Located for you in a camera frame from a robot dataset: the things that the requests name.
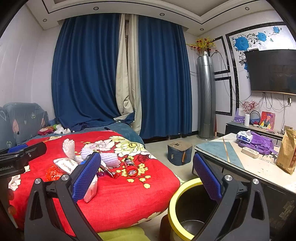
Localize red mesh wrapper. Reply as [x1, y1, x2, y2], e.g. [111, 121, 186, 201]
[45, 164, 64, 181]

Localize white snack bag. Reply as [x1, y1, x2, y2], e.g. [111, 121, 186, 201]
[53, 158, 98, 202]

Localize orange purple snack wrapper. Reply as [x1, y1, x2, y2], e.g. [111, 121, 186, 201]
[97, 166, 120, 179]

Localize white foam net sleeve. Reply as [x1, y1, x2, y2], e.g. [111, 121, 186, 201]
[100, 153, 120, 168]

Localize red candy tube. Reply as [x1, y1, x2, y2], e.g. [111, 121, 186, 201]
[124, 158, 138, 177]

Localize yellow rimmed black trash bin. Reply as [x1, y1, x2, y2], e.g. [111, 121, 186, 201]
[168, 178, 217, 240]

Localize left hand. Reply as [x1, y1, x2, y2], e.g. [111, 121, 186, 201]
[7, 188, 16, 215]

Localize grey patterned sofa cushion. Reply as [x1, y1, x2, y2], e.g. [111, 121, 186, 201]
[1, 102, 49, 150]

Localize plush toys pile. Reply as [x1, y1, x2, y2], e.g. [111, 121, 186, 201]
[38, 124, 71, 136]

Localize beige power strip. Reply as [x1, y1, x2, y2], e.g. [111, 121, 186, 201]
[241, 147, 259, 159]

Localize marble top coffee table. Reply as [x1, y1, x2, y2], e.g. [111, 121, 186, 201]
[195, 133, 295, 238]

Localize brown paper bag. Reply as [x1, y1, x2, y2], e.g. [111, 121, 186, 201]
[276, 129, 296, 175]

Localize purple backpack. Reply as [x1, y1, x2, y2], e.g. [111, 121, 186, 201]
[238, 131, 278, 155]

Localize tissue pack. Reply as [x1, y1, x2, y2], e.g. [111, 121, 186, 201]
[236, 130, 253, 144]

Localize black tv cabinet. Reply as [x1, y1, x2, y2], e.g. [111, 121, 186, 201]
[225, 121, 285, 147]

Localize blue storage stool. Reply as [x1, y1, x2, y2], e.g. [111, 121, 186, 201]
[168, 140, 193, 166]

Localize green trouser leg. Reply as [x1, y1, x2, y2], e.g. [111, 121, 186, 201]
[98, 226, 150, 241]

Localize purple gift box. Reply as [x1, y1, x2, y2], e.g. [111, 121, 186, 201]
[234, 108, 245, 124]

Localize round glass ornament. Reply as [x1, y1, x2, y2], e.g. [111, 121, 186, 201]
[249, 110, 261, 126]

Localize colourful portrait painting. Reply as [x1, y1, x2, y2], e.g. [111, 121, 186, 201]
[259, 111, 275, 130]

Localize red floral blanket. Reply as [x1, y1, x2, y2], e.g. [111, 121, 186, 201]
[10, 131, 180, 232]

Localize white vase red flowers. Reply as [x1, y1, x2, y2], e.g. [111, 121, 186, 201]
[241, 100, 259, 126]

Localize blue sofa throw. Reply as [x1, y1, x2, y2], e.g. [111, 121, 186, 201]
[25, 122, 144, 145]

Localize left blue curtain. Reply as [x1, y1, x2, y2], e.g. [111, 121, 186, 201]
[52, 13, 134, 132]

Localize blue curtain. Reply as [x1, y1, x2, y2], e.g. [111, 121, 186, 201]
[138, 16, 192, 139]
[52, 13, 134, 132]

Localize beige inner curtain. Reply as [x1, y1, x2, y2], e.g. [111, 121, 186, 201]
[115, 14, 142, 134]

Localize silver tower air conditioner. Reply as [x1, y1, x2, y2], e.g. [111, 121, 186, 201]
[197, 54, 216, 139]

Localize black curved television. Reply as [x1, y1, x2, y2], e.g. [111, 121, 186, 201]
[244, 49, 296, 95]

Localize right blue curtain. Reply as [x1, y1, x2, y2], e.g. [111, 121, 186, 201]
[138, 16, 192, 139]

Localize yellow artificial flowers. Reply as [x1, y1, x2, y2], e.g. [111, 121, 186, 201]
[187, 37, 216, 55]

